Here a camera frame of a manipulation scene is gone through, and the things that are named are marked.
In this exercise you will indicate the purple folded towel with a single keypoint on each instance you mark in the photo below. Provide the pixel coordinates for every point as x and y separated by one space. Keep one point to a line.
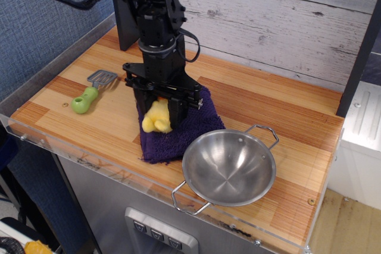
165 147

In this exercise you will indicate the dark right frame post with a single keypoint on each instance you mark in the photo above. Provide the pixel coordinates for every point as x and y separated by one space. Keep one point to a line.
360 62

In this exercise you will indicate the yellow plush duck toy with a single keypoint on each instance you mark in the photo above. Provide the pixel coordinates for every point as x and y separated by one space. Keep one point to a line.
157 119

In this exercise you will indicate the green handled toy spatula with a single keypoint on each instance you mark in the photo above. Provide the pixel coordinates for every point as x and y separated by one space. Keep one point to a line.
99 78

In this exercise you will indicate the dark frame post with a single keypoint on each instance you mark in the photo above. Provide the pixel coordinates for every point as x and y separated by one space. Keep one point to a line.
127 28
360 62

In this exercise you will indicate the yellow object at corner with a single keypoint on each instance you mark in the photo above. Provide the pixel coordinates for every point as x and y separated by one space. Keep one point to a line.
37 247

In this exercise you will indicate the dark left frame post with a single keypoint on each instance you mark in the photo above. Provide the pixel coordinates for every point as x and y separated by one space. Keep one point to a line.
127 28

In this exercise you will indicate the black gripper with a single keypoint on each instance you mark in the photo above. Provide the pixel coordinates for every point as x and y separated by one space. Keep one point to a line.
163 75

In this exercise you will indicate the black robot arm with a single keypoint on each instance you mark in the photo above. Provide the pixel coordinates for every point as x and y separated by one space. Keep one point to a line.
160 26

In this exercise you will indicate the silver button control panel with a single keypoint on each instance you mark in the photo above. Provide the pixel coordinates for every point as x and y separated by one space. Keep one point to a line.
150 235

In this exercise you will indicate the clear acrylic edge guard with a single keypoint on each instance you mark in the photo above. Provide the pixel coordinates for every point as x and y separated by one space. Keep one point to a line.
280 222

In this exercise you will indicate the white side counter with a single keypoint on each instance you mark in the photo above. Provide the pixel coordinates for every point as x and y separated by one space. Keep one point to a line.
355 172

